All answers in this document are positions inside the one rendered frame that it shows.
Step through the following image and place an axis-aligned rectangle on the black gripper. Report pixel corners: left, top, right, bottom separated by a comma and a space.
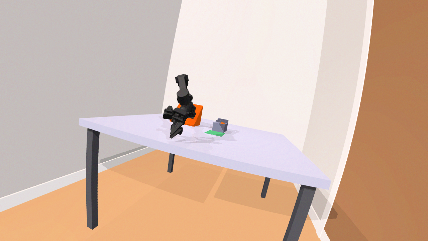
170, 107, 189, 138

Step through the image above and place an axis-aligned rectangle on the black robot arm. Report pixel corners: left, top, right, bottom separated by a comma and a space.
163, 74, 196, 122

